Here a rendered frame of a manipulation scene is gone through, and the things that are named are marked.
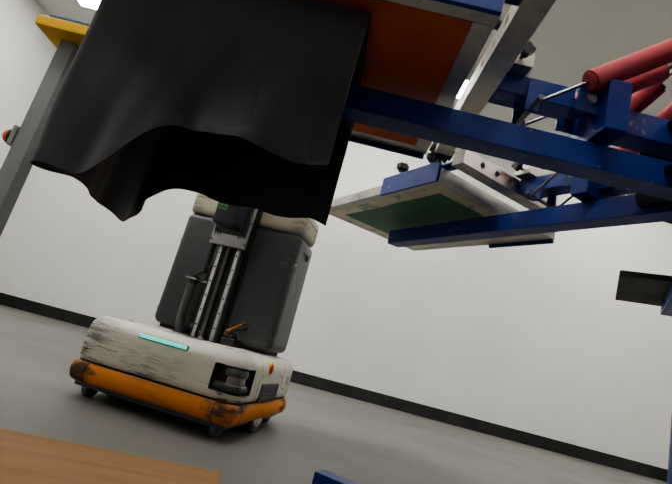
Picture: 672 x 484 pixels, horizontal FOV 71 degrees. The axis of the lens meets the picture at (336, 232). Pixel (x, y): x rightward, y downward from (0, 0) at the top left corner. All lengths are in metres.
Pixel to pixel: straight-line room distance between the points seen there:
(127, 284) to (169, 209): 0.86
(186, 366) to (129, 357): 0.21
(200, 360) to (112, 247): 3.73
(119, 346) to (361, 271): 3.36
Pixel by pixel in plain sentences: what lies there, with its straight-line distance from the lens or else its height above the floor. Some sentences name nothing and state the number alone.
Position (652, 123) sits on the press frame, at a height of 1.00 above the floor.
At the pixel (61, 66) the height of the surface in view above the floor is 0.85.
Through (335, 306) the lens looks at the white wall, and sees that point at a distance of 4.77.
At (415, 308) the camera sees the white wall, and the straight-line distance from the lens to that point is 4.86.
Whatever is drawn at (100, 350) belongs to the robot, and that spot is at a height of 0.17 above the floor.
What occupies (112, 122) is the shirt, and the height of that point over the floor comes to 0.63.
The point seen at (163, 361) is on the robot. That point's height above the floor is 0.19.
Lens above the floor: 0.35
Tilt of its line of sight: 14 degrees up
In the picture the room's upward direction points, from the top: 15 degrees clockwise
